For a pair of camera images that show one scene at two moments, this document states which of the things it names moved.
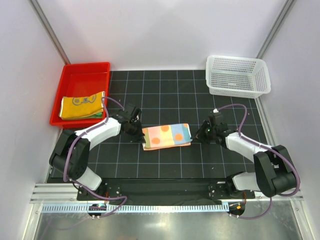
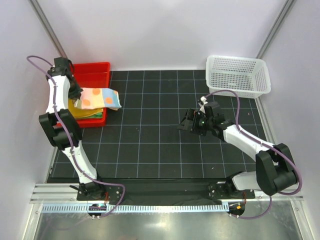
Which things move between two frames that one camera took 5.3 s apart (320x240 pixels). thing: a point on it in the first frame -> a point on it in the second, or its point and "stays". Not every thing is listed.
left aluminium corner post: [40, 14] stays
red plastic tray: [79, 80] stays
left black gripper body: [133, 131] -> [73, 85]
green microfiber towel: [98, 115] stays
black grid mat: [174, 107] stays
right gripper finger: [201, 131] -> [187, 122]
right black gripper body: [209, 132] -> [200, 118]
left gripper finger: [135, 139] -> [74, 94]
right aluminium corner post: [263, 49] stays
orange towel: [166, 136] -> [93, 98]
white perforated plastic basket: [237, 77] stays
